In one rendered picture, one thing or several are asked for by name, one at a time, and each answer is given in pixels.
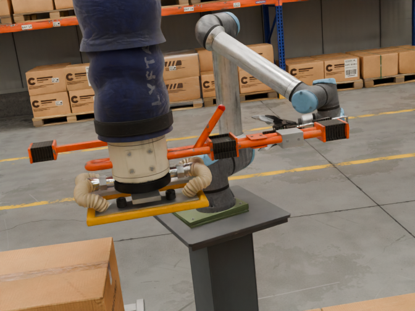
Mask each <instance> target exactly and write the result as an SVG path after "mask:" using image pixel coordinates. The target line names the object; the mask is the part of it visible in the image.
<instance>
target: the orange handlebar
mask: <svg viewBox="0 0 415 311"><path fill-rule="evenodd" d="M300 130H301V131H303V138H304V139H309V138H316V137H321V136H322V132H321V130H317V129H316V127H311V128H303V129H300ZM282 140H283V139H282V137H281V136H277V133H270V134H265V135H264V134H262V133H257V134H252V135H246V137H245V138H238V149H243V148H248V147H250V148H251V149H257V148H262V147H267V145H268V144H276V143H281V142H282ZM103 146H107V142H103V141H100V140H94V141H86V142H81V143H73V144H65V145H60V146H56V152H57V153H60V152H69V151H76V150H81V149H89V148H94V147H103ZM193 147H194V145H191V146H183V147H175V148H170V149H167V159H168V160H170V159H178V158H183V157H191V156H198V155H203V154H210V148H209V146H207V143H204V144H203V146H202V147H199V148H194V149H193ZM188 148H191V149H188ZM182 149H186V150H182ZM176 150H181V151H176ZM170 151H173V152H170ZM110 168H113V165H112V162H111V161H110V158H109V157H108V158H103V159H95V160H90V161H88V162H86V164H85V169H86V170H88V171H97V170H105V169H110Z"/></svg>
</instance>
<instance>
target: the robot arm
mask: <svg viewBox="0 0 415 311"><path fill-rule="evenodd" d="M239 31H240V23H239V21H238V19H237V17H236V16H235V15H234V14H232V13H230V12H219V13H216V14H208V15H205V16H203V17H201V18H200V19H199V20H198V22H197V24H196V27H195V35H196V39H197V40H198V42H199V44H200V45H202V47H203V48H205V49H206V50H208V51H212V64H213V71H214V84H215V92H216V104H217V107H218V106H219V105H221V104H222V105H224V106H225V111H224V112H223V114H222V115H221V117H220V119H219V120H218V125H219V134H224V133H228V135H229V132H232V133H233V134H234V135H235V136H236V137H237V138H245V137H246V134H244V132H243V130H242V121H241V106H240V91H239V82H238V67H237V66H239V67H240V68H242V69H243V70H244V71H246V72H248V73H249V74H250V75H252V76H253V77H255V78H257V79H258V80H259V81H261V82H263V83H264V84H265V85H267V86H268V87H270V88H272V89H273V90H274V91H276V92H278V93H279V94H281V95H282V96H283V97H285V98H287V99H288V100H289V101H290V102H291V103H292V106H293V108H294V109H295V110H296V111H297V112H299V113H301V114H306V115H302V116H301V118H298V123H296V122H294V121H290V120H285V119H281V118H278V117H276V116H274V115H254V116H251V117H252V118H254V119H258V120H260V121H264V122H266V123H267V124H269V125H270V124H271V123H274V126H272V127H273V130H283V129H288V128H295V127H296V126H298V125H304V124H307V123H313V122H312V120H315V119H318V118H324V117H331V118H336V117H342V116H345V114H344V110H343V108H340V105H339V100H338V92H337V84H336V81H335V79H334V78H325V79H320V80H314V81H313V83H312V86H309V85H307V84H306V83H304V82H302V81H299V80H298V79H297V78H295V77H294V76H292V75H290V74H289V73H287V72H286V71H284V70H282V69H281V68H280V67H278V66H276V65H275V64H273V63H272V62H270V61H269V60H267V59H265V58H264V57H263V56H261V55H259V54H258V53H256V52H254V51H253V50H252V49H250V48H248V47H247V46H245V45H244V44H242V43H240V42H239V41H237V40H236V35H237V34H238V32H239ZM316 109H317V112H316V113H313V114H307V113H310V112H313V111H315V110H316ZM238 151H239V157H231V158H226V159H218V160H215V159H214V160H213V161H212V160H211V159H210V158H209V156H208V155H207V154H203V155H195V156H198V157H200V158H202V159H203V161H204V164H205V165H206V166H207V167H208V168H209V169H210V171H211V175H212V181H211V184H210V185H209V186H207V187H206V188H203V190H202V189H200V190H202V191H203V193H204V194H205V196H206V198H207V199H208V201H209V206H208V207H202V208H198V209H196V210H197V211H198V212H202V213H216V212H221V211H225V210H228V209H230V208H232V207H233V206H234V205H235V204H236V198H235V196H234V194H233V193H232V190H231V189H230V187H229V183H228V177H229V176H231V175H233V174H235V173H236V172H239V171H240V170H243V169H244V168H246V167H247V166H248V165H250V164H251V163H252V161H253V160H254V156H255V154H254V153H255V150H254V149H251V148H250V147H248V148H243V149H239V150H238Z"/></svg>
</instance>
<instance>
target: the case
mask: <svg viewBox="0 0 415 311"><path fill-rule="evenodd" d="M0 311H125V309H124V302H123V297H122V290H121V286H120V278H119V271H118V267H117V260H116V256H115V248H114V241H113V237H109V238H100V239H92V240H86V241H77V242H72V243H63V244H55V245H50V246H41V247H32V248H27V249H18V250H13V251H4V252H0Z"/></svg>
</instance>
